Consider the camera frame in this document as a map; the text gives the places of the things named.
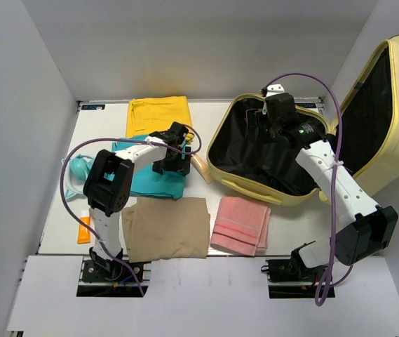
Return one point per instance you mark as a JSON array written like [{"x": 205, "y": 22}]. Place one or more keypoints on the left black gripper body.
[{"x": 175, "y": 164}]

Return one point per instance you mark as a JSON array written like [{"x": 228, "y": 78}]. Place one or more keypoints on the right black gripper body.
[{"x": 258, "y": 118}]

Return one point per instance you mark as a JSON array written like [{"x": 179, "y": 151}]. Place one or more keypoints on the yellow garment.
[{"x": 147, "y": 115}]

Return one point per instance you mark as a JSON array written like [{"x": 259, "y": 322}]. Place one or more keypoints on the beige cosmetic tube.
[{"x": 202, "y": 168}]

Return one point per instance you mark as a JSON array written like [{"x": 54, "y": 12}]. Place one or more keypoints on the teal garment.
[{"x": 146, "y": 183}]

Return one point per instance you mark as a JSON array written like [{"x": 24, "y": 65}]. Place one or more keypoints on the beige garment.
[{"x": 155, "y": 229}]

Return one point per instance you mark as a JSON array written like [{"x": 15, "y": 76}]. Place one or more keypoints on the pink striped towel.
[{"x": 241, "y": 226}]

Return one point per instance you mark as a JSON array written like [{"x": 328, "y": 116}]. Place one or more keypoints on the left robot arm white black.
[{"x": 108, "y": 185}]

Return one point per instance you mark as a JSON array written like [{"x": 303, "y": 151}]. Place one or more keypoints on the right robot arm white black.
[{"x": 305, "y": 154}]

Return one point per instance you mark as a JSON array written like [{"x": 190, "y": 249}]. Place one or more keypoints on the pale yellow suitcase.
[{"x": 367, "y": 131}]

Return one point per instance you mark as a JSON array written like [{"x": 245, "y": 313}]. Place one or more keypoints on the teal cat-ear headphones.
[{"x": 76, "y": 173}]

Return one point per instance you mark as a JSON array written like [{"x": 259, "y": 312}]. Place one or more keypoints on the orange tube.
[{"x": 83, "y": 231}]

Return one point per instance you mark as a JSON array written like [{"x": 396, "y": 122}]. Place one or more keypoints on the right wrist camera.
[{"x": 272, "y": 89}]

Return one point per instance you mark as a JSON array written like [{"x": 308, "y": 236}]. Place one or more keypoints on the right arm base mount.
[{"x": 286, "y": 282}]

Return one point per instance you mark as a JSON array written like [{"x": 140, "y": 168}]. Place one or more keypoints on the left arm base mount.
[{"x": 95, "y": 283}]

